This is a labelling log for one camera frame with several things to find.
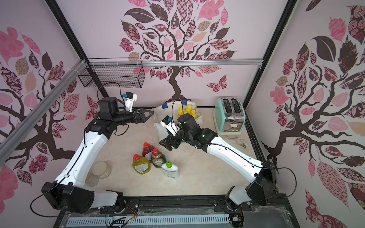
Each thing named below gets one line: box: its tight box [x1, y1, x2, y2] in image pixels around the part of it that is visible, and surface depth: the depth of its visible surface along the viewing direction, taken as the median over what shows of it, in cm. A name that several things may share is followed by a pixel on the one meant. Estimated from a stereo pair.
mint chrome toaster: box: [212, 96, 247, 137], surface depth 97 cm
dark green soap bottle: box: [150, 147, 167, 169], surface depth 81 cm
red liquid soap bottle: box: [142, 142, 155, 162], surface depth 81 cm
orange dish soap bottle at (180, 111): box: [177, 105, 184, 117], surface depth 94 cm
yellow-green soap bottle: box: [132, 153, 152, 175], surface depth 79 cm
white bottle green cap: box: [162, 160, 180, 179], surface depth 75 cm
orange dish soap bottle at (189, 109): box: [185, 104, 192, 114], surface depth 92 cm
